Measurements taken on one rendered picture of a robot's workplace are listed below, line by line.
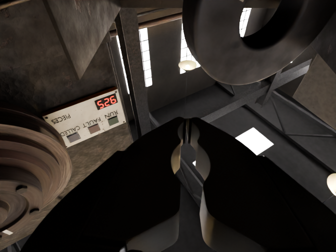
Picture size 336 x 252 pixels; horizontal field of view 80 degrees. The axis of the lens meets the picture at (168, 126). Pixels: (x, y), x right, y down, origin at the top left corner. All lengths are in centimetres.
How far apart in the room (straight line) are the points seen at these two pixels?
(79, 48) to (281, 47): 21
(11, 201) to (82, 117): 32
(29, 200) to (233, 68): 62
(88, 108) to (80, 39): 56
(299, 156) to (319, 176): 95
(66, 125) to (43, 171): 20
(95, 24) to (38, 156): 47
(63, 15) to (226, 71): 16
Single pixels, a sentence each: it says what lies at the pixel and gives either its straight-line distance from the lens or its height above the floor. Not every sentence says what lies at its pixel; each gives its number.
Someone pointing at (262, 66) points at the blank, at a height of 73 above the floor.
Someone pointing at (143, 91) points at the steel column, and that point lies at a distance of 415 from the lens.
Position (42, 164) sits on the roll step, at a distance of 68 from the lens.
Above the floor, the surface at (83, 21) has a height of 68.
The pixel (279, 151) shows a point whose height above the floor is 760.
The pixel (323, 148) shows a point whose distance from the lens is 1062.
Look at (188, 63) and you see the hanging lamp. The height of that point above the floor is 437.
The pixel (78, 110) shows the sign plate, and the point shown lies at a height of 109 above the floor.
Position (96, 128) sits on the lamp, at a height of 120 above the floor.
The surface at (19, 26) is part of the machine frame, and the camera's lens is 60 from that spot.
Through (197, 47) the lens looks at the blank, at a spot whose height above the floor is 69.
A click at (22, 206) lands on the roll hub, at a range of 73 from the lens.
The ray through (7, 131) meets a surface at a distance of 62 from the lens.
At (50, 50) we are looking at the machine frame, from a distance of 62.
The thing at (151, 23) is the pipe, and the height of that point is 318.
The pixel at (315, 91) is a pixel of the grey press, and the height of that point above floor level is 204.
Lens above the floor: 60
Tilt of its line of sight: 48 degrees up
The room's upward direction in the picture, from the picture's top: 179 degrees clockwise
